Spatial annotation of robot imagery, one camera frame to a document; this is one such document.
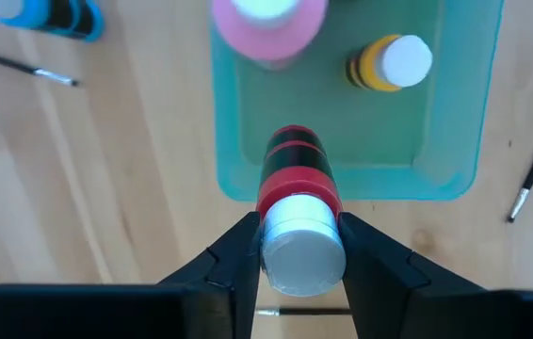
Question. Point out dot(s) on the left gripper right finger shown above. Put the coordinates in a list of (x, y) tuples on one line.
[(436, 311)]

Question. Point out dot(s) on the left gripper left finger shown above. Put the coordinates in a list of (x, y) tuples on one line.
[(106, 311)]

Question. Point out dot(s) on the small red paint bottle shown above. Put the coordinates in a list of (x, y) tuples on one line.
[(299, 188)]

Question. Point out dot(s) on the small yellow paint bottle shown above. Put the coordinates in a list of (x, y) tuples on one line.
[(389, 63)]

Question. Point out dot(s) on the large pink paint bottle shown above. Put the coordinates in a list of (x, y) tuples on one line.
[(271, 37)]

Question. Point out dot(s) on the small blue paint bottle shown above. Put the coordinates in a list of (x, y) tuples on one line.
[(59, 16)]

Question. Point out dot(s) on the translucent teal plastic bin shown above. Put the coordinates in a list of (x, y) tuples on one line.
[(342, 132)]

